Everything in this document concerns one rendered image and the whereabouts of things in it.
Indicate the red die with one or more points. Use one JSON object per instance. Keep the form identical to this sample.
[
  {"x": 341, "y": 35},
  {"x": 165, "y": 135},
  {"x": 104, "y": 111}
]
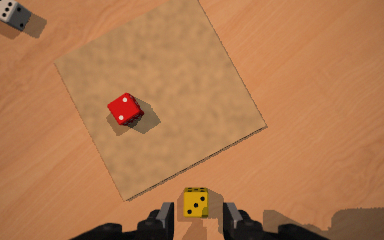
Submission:
[{"x": 125, "y": 109}]

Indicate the yellow die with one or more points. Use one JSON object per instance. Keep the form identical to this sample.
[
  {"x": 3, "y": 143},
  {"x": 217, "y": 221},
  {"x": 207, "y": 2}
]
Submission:
[{"x": 196, "y": 202}]

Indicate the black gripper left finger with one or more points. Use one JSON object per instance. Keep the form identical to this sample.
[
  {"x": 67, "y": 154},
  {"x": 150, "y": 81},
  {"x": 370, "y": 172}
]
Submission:
[{"x": 159, "y": 225}]

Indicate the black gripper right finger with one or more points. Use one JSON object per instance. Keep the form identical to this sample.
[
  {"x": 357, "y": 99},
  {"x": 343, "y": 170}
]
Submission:
[{"x": 237, "y": 225}]

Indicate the tan flat mat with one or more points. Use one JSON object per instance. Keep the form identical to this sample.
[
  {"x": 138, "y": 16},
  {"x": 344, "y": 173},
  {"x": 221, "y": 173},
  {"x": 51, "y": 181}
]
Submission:
[{"x": 172, "y": 62}]

